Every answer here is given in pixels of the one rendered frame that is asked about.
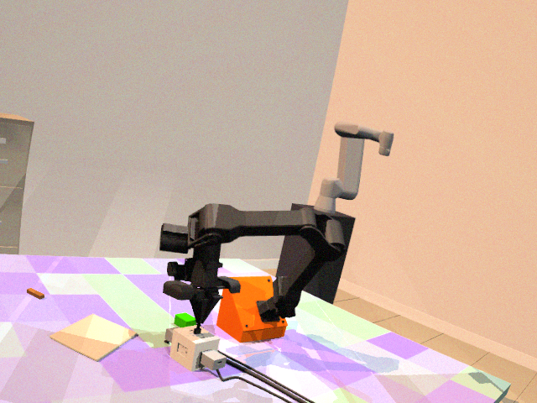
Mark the small green block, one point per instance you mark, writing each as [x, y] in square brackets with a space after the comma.
[184, 320]

